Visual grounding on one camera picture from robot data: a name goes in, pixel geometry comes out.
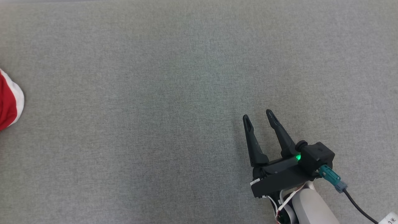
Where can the red shorts with white trim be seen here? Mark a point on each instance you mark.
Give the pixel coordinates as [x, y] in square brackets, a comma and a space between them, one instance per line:
[7, 102]

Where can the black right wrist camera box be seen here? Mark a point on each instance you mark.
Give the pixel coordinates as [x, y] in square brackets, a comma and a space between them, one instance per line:
[317, 157]

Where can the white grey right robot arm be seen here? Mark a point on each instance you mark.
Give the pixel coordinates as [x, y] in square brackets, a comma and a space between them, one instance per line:
[314, 208]

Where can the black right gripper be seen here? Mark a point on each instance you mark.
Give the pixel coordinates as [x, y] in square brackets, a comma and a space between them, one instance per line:
[279, 179]

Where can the grey fabric sofa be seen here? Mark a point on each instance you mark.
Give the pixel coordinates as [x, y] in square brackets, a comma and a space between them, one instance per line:
[155, 109]

